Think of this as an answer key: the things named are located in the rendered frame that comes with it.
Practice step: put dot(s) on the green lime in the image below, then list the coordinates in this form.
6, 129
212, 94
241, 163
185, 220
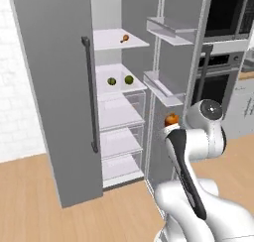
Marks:
112, 81
129, 80

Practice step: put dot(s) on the white fridge door bin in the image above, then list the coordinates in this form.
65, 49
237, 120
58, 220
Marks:
172, 29
162, 87

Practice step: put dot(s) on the brown chicken drumstick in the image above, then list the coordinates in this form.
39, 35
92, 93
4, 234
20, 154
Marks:
125, 38
171, 119

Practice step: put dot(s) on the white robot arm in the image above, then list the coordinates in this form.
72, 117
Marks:
211, 143

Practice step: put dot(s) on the black built-in microwave oven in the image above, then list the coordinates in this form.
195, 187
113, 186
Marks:
228, 11

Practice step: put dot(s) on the grey fridge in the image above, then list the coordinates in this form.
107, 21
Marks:
134, 14

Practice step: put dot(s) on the clear fridge drawer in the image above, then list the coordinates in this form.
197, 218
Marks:
119, 168
120, 112
119, 142

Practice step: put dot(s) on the white glass fridge shelf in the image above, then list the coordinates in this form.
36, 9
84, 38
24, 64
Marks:
114, 87
110, 41

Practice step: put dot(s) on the grey closed fridge door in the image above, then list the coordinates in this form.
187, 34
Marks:
53, 87

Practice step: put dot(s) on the grey open fridge door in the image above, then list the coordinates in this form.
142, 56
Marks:
175, 60

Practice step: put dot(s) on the grey cupboard run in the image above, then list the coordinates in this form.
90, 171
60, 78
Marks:
243, 107

